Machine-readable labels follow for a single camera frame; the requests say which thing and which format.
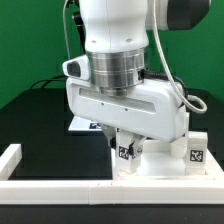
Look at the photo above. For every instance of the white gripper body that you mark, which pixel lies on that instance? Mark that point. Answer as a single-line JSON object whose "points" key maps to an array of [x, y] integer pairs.
{"points": [[151, 109]]}

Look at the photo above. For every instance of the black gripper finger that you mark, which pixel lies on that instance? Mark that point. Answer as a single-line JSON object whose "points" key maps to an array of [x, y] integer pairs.
{"points": [[110, 134], [137, 146]]}

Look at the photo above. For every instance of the white square table top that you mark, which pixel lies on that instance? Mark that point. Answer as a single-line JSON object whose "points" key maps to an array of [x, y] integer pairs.
{"points": [[157, 163]]}

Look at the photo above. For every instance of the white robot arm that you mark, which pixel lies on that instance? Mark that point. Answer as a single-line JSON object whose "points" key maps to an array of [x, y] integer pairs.
{"points": [[110, 83]]}

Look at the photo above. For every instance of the white U-shaped fence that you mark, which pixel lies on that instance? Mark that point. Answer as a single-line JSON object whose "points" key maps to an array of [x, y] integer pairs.
{"points": [[142, 191]]}

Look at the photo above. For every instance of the white marker base plate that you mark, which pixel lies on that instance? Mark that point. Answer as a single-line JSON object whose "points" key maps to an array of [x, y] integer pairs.
{"points": [[84, 125]]}

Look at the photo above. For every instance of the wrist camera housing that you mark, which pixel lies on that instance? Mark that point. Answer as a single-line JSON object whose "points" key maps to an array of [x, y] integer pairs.
{"points": [[77, 68]]}

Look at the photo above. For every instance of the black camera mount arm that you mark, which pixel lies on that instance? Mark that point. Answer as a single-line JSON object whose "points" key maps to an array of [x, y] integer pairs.
{"points": [[79, 24]]}

